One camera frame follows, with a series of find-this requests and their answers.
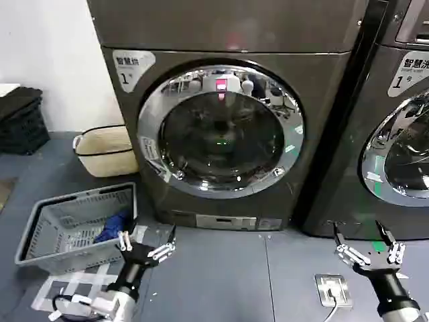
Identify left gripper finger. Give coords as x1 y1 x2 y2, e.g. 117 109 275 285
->
117 220 139 252
147 223 178 262

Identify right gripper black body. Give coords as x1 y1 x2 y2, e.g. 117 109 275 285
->
351 250 420 315

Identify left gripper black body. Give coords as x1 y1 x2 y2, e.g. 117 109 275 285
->
106 242 159 299

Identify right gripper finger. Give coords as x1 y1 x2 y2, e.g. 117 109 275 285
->
375 219 407 265
332 221 372 266

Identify blue cloth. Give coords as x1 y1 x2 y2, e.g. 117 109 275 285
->
93 210 131 244

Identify steel floor socket plate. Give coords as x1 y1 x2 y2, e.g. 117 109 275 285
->
314 273 354 308

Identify dark grey dryer with drawer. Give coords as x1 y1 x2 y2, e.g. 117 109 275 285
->
300 0 429 241

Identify silver dryer service flap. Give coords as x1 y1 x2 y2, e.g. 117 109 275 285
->
195 214 258 231

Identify grey plastic laundry basket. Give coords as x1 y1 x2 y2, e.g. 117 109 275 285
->
13 181 139 276

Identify beige fabric bag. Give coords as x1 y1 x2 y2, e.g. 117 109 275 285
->
72 126 140 178

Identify round glass dryer door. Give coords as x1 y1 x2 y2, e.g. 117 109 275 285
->
136 58 306 200
360 88 429 209

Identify dark grey dryer numbered one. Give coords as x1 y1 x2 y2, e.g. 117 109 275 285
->
86 0 389 233

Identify stack of black crates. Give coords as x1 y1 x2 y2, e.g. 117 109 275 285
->
0 87 52 156

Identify silver label sticker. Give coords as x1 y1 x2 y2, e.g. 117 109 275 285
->
387 50 429 99
112 49 157 95

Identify white power cable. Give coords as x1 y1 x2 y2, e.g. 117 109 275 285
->
322 287 340 322

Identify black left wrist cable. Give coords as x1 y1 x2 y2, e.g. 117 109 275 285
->
51 293 102 318

